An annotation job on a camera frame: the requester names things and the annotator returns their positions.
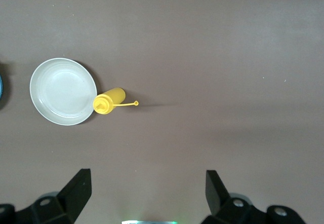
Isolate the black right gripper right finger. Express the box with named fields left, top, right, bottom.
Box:
left=201, top=170, right=307, bottom=224

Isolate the yellow squeeze bottle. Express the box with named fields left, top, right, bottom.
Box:
left=93, top=87, right=139, bottom=115

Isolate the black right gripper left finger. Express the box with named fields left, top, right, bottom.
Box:
left=0, top=168, right=92, bottom=224

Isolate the beige round plate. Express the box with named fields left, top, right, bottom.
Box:
left=29, top=57, right=98, bottom=126

